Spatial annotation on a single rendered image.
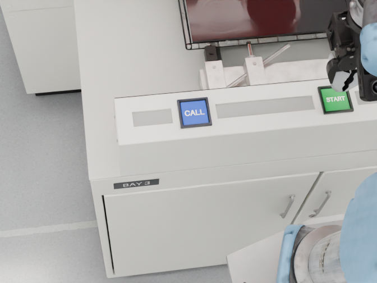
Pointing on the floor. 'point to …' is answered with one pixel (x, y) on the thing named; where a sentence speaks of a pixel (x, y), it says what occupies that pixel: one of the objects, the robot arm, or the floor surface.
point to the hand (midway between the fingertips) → (341, 90)
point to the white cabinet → (217, 209)
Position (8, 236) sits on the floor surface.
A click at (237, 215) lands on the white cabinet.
